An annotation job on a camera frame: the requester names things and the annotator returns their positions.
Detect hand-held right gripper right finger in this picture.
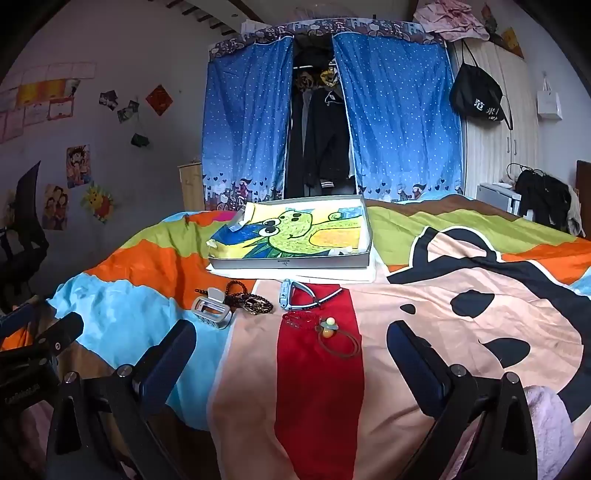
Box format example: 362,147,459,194
387,320,539,480

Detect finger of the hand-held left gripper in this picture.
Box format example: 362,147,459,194
32,312,85,358
0,302,49,337

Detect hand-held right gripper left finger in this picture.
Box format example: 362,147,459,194
46,318,199,480

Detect beige hair claw clip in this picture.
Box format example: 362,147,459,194
191,287,232,330

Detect brown wire hair ties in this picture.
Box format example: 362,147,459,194
316,316,362,358

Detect dark bead bracelet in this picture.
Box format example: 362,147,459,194
194,279,259,310

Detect brown braided bracelet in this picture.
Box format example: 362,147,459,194
242,295,274,317

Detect red bead bracelet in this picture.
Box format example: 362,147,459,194
283,310,319,329

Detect blue smart watch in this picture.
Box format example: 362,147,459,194
276,278,345,311

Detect grey shallow cardboard box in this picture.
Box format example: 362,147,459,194
209,194,376,273

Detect person's left forearm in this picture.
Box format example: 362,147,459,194
0,401,52,480

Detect black office chair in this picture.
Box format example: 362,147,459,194
0,161,49,315

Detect colourful printed blanket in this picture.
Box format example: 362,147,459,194
0,194,591,480

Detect white paper sheet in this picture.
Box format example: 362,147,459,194
210,263,377,284

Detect pink fluffy clothing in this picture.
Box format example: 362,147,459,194
524,385,578,480

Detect small wooden cabinet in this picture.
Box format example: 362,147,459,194
178,161,206,212

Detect crayon dinosaur drawing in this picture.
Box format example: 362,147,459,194
208,200,370,261

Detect white low cabinet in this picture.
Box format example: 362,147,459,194
475,182,522,217

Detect black backpack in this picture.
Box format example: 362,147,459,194
515,168,573,232

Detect beige wardrobe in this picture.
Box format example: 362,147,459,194
455,37,543,204

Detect black hanging jacket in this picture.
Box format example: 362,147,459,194
302,88,354,188

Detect red diamond paper decoration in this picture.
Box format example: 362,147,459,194
146,84,174,116

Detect wooden headboard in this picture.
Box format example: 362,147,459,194
575,159,591,241

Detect blue dotted curtain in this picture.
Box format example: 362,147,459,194
332,32,464,204
202,37,295,208

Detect white paper bag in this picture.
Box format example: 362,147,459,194
536,76,563,121

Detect pink clothing pile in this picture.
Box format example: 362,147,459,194
413,0,490,42

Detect patterned curtain valance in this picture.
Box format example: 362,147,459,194
209,16,451,58

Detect family cartoon wall poster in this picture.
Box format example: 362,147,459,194
42,185,70,232

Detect yellow cartoon wall sticker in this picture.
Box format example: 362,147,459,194
82,182,115,223

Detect cartoon character wall poster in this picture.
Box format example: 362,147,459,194
66,144,92,189

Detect group of wall certificates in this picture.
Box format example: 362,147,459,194
0,62,98,144

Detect black drawstring bag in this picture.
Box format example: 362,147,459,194
449,39,513,130

